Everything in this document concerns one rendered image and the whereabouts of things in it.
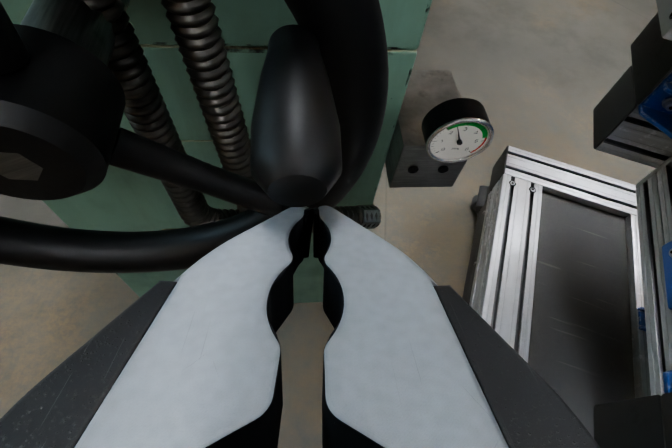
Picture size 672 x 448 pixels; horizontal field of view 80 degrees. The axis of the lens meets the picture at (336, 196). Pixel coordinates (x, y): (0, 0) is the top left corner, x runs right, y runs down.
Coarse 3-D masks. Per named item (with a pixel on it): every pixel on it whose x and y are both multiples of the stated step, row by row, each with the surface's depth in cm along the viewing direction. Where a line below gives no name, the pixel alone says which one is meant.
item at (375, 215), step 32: (96, 0) 19; (192, 0) 19; (128, 32) 21; (192, 32) 20; (128, 64) 21; (192, 64) 22; (224, 64) 23; (128, 96) 23; (160, 96) 25; (224, 96) 24; (160, 128) 25; (224, 128) 25; (224, 160) 28; (192, 192) 31; (192, 224) 34
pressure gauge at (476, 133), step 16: (432, 112) 37; (448, 112) 36; (464, 112) 36; (480, 112) 36; (432, 128) 37; (448, 128) 36; (464, 128) 36; (480, 128) 37; (432, 144) 38; (448, 144) 38; (464, 144) 38; (480, 144) 39; (448, 160) 40; (464, 160) 40
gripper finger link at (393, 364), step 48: (336, 240) 10; (384, 240) 10; (336, 288) 9; (384, 288) 9; (432, 288) 9; (336, 336) 8; (384, 336) 8; (432, 336) 8; (336, 384) 7; (384, 384) 7; (432, 384) 7; (336, 432) 6; (384, 432) 6; (432, 432) 6; (480, 432) 6
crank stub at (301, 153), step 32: (288, 32) 12; (288, 64) 11; (320, 64) 12; (256, 96) 12; (288, 96) 10; (320, 96) 11; (256, 128) 10; (288, 128) 10; (320, 128) 10; (256, 160) 10; (288, 160) 10; (320, 160) 10; (288, 192) 10; (320, 192) 10
